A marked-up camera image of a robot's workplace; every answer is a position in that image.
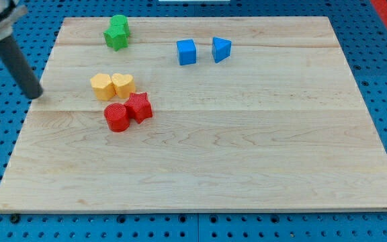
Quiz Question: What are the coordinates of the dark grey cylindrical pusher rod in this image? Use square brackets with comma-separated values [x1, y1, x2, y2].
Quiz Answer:
[0, 35, 43, 99]

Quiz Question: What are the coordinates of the yellow hexagon block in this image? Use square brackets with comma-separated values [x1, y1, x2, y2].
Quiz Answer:
[90, 73, 116, 101]

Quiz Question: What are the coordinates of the yellow heart block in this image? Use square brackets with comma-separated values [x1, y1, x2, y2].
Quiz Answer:
[112, 73, 136, 99]

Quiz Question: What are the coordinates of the green star block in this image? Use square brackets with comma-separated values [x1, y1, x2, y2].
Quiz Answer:
[103, 26, 128, 51]

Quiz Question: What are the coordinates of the green cylinder block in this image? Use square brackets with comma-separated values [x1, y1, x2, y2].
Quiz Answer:
[110, 14, 130, 37]

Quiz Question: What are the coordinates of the red cylinder block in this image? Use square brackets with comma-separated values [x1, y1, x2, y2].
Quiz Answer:
[104, 103, 130, 132]

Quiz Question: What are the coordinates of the red star block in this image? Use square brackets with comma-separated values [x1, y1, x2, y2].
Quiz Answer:
[124, 92, 153, 124]

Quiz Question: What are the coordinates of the blue cube block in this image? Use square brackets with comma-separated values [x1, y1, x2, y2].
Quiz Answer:
[176, 39, 197, 65]

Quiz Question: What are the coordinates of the blue triangle block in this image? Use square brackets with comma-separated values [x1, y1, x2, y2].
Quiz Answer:
[212, 37, 232, 63]

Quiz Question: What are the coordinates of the wooden board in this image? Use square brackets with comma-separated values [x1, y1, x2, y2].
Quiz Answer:
[0, 17, 387, 214]

